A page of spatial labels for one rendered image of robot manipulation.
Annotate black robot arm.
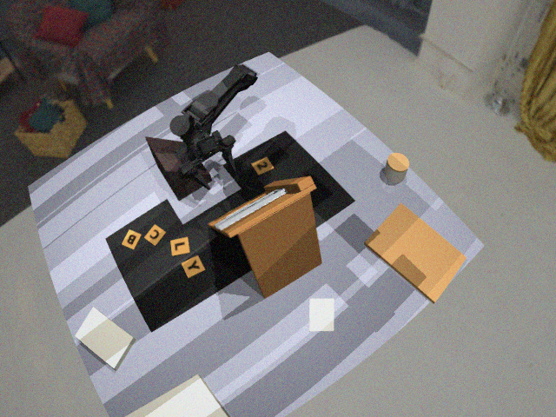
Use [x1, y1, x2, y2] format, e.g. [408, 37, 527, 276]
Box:
[169, 64, 258, 164]

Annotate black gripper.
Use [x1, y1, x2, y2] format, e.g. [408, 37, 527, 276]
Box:
[177, 131, 236, 190]

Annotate cream flat rectangular block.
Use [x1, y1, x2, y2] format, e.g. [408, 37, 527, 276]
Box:
[75, 307, 136, 370]

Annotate orange flat rectangular board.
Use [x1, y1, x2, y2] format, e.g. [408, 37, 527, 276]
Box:
[364, 203, 466, 304]

